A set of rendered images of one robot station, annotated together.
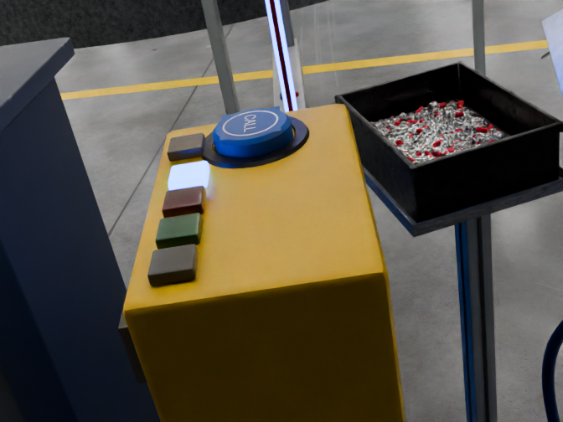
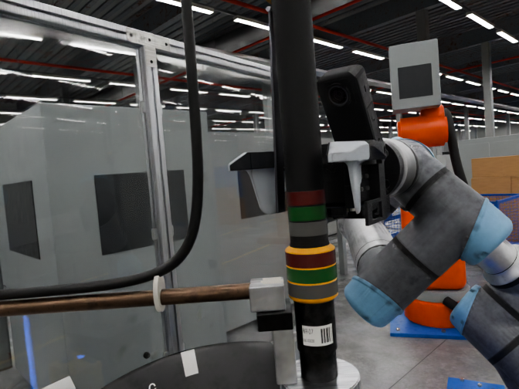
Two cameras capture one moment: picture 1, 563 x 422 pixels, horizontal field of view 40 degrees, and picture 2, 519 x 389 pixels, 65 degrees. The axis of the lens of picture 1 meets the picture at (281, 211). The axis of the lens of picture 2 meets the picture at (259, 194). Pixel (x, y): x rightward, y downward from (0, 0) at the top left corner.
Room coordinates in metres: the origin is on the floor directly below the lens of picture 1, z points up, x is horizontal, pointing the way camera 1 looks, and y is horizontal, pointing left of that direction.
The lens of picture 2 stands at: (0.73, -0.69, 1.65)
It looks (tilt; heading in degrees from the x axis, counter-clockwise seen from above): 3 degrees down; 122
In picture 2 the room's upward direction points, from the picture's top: 5 degrees counter-clockwise
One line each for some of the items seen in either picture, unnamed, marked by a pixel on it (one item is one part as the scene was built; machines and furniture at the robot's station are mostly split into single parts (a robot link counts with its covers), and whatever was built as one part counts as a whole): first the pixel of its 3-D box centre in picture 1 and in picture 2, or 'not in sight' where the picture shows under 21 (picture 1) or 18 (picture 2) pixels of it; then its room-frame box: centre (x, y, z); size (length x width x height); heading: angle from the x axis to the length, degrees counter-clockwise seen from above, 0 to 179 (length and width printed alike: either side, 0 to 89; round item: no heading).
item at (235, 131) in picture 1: (253, 135); not in sight; (0.35, 0.01, 1.08); 0.04 x 0.04 x 0.02
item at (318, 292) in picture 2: not in sight; (312, 285); (0.57, -0.37, 1.55); 0.04 x 0.04 x 0.01
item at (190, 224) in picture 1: (179, 231); not in sight; (0.27, 0.04, 1.08); 0.02 x 0.02 x 0.01; 86
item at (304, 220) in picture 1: (272, 275); not in sight; (0.31, 0.01, 1.02); 0.16 x 0.10 x 0.11; 176
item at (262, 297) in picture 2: not in sight; (304, 333); (0.56, -0.38, 1.50); 0.09 x 0.07 x 0.10; 31
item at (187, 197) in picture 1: (184, 202); not in sight; (0.30, 0.04, 1.08); 0.02 x 0.02 x 0.01; 86
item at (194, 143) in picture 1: (186, 146); not in sight; (0.35, 0.04, 1.08); 0.02 x 0.02 x 0.01; 86
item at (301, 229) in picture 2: not in sight; (308, 226); (0.57, -0.37, 1.60); 0.03 x 0.03 x 0.01
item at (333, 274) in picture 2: not in sight; (311, 270); (0.57, -0.37, 1.56); 0.04 x 0.04 x 0.01
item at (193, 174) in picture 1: (188, 176); not in sight; (0.32, 0.04, 1.08); 0.02 x 0.02 x 0.01; 86
